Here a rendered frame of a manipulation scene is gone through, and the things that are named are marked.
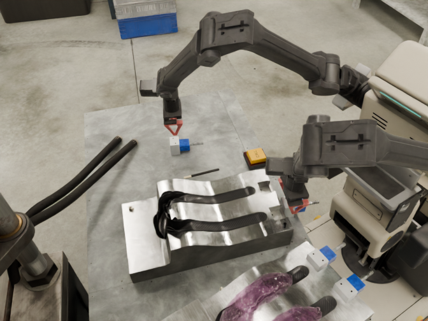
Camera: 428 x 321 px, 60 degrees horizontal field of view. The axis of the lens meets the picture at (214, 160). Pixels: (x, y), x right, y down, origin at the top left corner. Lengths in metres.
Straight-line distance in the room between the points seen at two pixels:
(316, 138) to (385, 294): 1.26
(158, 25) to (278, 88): 1.51
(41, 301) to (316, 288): 0.79
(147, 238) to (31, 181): 1.68
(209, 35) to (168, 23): 3.24
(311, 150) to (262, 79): 2.72
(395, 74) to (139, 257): 0.85
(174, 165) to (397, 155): 0.93
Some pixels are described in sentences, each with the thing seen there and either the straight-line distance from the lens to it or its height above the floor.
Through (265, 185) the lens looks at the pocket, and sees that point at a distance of 1.29.
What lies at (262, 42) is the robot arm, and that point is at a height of 1.43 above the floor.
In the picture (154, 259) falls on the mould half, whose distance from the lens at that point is 1.14.
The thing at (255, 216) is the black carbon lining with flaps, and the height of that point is 0.88.
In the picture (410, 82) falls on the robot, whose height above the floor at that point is 1.34.
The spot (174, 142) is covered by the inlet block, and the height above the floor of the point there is 0.85.
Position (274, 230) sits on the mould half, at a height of 0.89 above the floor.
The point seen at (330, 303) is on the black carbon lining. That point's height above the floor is 0.85.
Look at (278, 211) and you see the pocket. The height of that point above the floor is 0.86.
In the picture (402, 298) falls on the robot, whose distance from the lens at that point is 1.87.
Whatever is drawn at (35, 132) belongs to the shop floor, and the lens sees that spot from 3.14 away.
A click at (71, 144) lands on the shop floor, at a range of 2.92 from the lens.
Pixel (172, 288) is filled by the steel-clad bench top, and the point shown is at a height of 0.80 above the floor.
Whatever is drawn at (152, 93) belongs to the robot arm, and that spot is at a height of 1.10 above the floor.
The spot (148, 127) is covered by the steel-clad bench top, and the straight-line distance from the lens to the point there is 1.63.
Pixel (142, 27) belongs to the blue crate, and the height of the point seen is 0.11.
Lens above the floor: 1.83
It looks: 45 degrees down
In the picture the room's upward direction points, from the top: 2 degrees counter-clockwise
